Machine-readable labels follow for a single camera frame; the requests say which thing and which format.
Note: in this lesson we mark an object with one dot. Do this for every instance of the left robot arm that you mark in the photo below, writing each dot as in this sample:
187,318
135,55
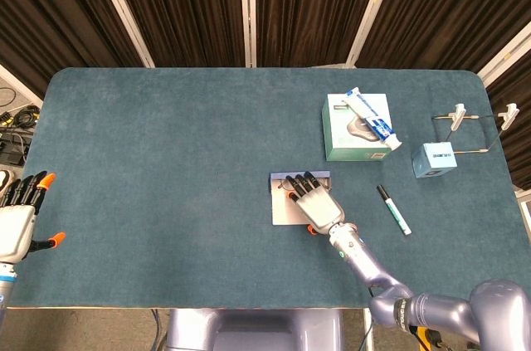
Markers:
5,280

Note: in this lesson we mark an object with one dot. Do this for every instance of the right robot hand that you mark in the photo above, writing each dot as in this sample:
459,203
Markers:
321,208

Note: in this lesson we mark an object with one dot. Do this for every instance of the blue white toothpaste tube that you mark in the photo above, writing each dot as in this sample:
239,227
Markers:
373,118

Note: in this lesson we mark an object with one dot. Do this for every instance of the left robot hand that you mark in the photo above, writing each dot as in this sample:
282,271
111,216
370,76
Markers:
14,230

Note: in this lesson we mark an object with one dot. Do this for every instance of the grey purple robot base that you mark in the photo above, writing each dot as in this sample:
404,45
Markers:
257,334

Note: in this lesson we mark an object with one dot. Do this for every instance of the green white product box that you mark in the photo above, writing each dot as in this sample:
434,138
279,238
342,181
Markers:
344,147

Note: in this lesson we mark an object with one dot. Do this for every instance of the white rounded floor device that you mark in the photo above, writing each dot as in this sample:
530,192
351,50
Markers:
4,178

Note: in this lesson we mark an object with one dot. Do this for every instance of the white marker with black cap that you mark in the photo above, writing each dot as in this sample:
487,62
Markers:
394,210

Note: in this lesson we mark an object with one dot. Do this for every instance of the black floor plug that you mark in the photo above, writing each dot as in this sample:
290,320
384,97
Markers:
436,337

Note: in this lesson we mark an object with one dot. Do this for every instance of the white table leg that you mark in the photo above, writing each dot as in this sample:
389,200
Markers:
367,332

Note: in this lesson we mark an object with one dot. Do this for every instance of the blue felt table mat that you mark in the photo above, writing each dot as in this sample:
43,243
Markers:
166,160

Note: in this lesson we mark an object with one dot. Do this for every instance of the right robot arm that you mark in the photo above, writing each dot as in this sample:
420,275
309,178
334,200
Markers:
373,268

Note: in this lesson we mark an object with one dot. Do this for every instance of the small light blue cube box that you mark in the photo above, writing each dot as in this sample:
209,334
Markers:
433,160

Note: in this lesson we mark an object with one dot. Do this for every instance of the white plastic clip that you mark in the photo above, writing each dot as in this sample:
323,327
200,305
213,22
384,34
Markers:
508,115
457,116

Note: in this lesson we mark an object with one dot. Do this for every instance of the black foot pedal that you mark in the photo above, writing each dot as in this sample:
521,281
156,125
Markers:
12,156

